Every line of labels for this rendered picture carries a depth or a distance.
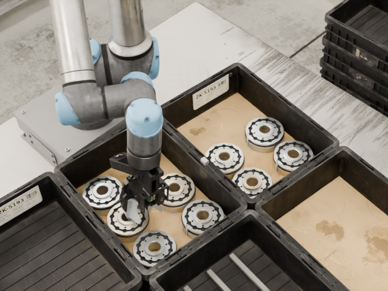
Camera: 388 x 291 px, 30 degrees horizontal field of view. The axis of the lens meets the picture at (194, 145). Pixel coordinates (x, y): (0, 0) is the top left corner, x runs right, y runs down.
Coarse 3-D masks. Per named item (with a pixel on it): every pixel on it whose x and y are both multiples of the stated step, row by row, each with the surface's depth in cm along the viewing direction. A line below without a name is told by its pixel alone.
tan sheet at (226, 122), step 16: (240, 96) 204; (208, 112) 201; (224, 112) 201; (240, 112) 200; (256, 112) 200; (192, 128) 197; (208, 128) 197; (224, 128) 197; (240, 128) 196; (208, 144) 193; (240, 144) 193; (256, 160) 189; (272, 160) 189; (272, 176) 185
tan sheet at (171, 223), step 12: (168, 168) 188; (120, 180) 186; (156, 216) 178; (168, 216) 178; (180, 216) 178; (156, 228) 176; (168, 228) 176; (180, 228) 176; (180, 240) 173; (132, 252) 172
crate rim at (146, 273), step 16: (96, 144) 182; (176, 144) 181; (64, 176) 175; (240, 208) 166; (224, 224) 164; (112, 240) 162; (192, 240) 161; (128, 256) 159; (176, 256) 159; (144, 272) 156
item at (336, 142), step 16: (240, 64) 199; (208, 80) 195; (256, 80) 194; (176, 96) 192; (320, 128) 182; (192, 144) 180; (336, 144) 178; (208, 160) 176; (224, 176) 173; (288, 176) 172; (240, 192) 170
